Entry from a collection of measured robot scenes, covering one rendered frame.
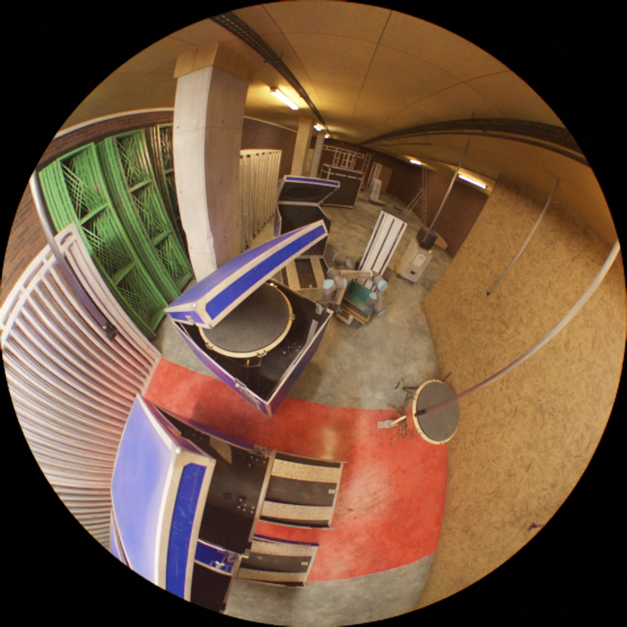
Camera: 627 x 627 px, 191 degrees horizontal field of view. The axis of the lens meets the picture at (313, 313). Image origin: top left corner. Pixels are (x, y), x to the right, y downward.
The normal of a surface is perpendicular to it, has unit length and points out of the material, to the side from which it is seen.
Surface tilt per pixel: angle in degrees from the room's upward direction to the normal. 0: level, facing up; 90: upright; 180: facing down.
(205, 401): 0
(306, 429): 0
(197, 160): 90
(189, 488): 48
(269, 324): 0
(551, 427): 90
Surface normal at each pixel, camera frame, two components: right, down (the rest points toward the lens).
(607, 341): -0.98, -0.21
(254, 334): 0.18, -0.62
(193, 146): -0.13, 0.75
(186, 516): 0.84, -0.22
